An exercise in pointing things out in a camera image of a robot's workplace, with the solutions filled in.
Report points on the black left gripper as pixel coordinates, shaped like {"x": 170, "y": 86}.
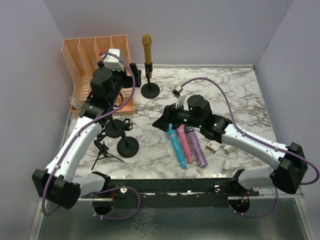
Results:
{"x": 130, "y": 75}

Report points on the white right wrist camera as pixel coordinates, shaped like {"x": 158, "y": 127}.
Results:
{"x": 180, "y": 95}

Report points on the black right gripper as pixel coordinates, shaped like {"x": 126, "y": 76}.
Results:
{"x": 167, "y": 116}

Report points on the white charger adapter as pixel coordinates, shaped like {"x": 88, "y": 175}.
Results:
{"x": 228, "y": 149}

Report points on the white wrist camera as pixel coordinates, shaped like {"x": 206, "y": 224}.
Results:
{"x": 111, "y": 62}
{"x": 180, "y": 95}

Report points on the black mic stand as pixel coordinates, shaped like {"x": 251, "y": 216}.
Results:
{"x": 149, "y": 90}
{"x": 127, "y": 146}
{"x": 113, "y": 128}

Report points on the black mini tripod stand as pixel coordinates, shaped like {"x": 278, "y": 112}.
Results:
{"x": 102, "y": 148}

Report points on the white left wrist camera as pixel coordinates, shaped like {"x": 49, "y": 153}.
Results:
{"x": 111, "y": 62}

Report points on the white red small box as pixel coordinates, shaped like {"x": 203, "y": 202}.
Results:
{"x": 213, "y": 146}

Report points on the purple glitter microphone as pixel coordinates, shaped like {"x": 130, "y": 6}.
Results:
{"x": 193, "y": 139}

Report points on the orange plastic file organizer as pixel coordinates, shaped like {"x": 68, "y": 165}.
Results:
{"x": 81, "y": 56}

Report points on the blue microphone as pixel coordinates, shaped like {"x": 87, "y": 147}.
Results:
{"x": 177, "y": 147}

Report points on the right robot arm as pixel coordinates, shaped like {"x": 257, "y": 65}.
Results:
{"x": 285, "y": 168}

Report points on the clear plastic bag of parts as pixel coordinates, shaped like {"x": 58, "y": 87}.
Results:
{"x": 76, "y": 103}

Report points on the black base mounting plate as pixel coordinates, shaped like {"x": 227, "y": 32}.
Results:
{"x": 177, "y": 193}

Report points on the pink microphone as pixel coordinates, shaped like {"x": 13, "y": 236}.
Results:
{"x": 185, "y": 143}

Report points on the gold microphone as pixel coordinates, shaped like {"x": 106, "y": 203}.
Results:
{"x": 147, "y": 43}

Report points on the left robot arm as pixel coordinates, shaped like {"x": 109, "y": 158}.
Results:
{"x": 55, "y": 183}

